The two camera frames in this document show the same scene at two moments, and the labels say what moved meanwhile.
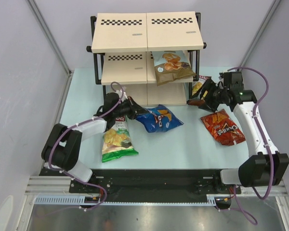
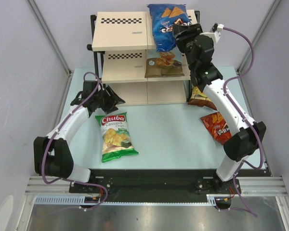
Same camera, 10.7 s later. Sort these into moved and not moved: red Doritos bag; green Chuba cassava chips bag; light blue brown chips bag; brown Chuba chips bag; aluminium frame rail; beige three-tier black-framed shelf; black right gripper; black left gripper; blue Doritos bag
Moved: light blue brown chips bag; blue Doritos bag; black right gripper; black left gripper
Not moved: aluminium frame rail; beige three-tier black-framed shelf; green Chuba cassava chips bag; red Doritos bag; brown Chuba chips bag
